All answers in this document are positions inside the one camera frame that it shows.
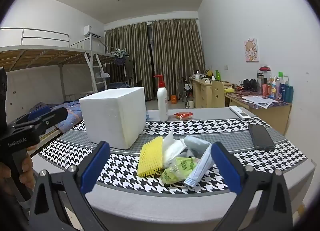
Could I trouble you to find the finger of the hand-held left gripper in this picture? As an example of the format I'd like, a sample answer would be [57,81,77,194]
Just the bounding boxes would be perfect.
[8,106,52,127]
[33,107,69,135]

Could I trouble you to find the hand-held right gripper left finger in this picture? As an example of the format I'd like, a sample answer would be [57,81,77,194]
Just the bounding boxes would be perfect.
[29,141,111,231]

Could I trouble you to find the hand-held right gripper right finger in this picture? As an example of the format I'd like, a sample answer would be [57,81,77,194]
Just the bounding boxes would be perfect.
[211,141,293,231]

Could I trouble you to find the grey white pouch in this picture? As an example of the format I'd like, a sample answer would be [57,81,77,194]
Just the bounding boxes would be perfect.
[183,146,215,187]

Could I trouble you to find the green plastic packet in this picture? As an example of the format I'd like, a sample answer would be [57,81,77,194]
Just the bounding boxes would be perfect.
[160,157,201,185]

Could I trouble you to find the white foam box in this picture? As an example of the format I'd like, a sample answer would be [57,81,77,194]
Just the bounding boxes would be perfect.
[79,86,146,150]

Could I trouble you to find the yellow foam net sleeve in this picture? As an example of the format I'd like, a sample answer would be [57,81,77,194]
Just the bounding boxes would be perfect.
[138,136,164,178]

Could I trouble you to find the person's left hand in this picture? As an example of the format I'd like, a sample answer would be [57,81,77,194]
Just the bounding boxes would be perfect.
[21,145,37,190]

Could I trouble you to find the blue checked quilt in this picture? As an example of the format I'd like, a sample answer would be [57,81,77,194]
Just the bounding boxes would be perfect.
[29,99,83,132]

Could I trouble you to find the houndstooth tablecloth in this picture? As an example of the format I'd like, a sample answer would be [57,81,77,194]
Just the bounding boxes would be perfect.
[32,107,316,231]

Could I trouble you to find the black smartphone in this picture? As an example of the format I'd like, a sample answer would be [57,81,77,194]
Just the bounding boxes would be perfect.
[248,124,276,150]

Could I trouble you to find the white bed ladder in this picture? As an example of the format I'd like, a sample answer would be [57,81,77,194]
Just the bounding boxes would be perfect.
[84,52,108,94]

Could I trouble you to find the white metal bunk bed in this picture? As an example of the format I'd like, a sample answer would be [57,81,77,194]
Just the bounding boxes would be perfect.
[0,27,131,131]

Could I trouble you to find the white remote control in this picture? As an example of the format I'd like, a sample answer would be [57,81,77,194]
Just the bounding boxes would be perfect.
[229,105,251,121]

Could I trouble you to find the white clothes hanger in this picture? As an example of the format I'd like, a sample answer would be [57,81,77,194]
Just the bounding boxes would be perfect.
[96,67,111,78]

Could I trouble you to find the red snack packet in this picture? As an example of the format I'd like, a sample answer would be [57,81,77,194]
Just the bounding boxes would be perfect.
[173,111,194,120]

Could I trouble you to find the wooden desk with patterned cover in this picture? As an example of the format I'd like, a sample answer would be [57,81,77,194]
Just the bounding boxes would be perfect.
[224,88,293,135]

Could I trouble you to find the blue checked mattress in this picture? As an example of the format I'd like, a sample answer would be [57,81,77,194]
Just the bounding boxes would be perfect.
[107,82,131,89]

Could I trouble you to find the wooden chair with smiley cutout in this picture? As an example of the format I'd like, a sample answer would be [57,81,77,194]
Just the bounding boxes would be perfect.
[211,80,225,108]

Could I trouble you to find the printed paper sheets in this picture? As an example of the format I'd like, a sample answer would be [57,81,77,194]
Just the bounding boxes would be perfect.
[242,95,278,109]

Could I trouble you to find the wooden desk with drawers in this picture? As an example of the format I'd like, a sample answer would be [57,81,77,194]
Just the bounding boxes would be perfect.
[189,77,225,109]

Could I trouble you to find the hanging dark clothes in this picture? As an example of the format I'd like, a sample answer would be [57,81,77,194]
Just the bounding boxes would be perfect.
[113,55,136,79]

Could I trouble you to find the black headphones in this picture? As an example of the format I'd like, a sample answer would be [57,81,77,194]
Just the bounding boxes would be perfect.
[243,78,258,92]

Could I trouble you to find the white pump bottle red cap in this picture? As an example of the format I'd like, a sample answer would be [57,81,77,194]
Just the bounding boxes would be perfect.
[153,74,170,122]

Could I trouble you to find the white air conditioner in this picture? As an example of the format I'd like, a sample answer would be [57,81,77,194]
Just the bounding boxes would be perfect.
[83,25,102,39]

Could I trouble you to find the group of toiletry bottles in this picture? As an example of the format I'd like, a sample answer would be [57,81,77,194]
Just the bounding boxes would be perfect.
[257,65,294,103]

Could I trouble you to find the brown curtain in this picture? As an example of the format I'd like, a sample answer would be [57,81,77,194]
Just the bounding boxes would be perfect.
[105,22,154,100]
[151,18,206,102]

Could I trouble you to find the cartoon wall poster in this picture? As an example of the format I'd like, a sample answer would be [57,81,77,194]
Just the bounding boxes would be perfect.
[243,37,260,63]

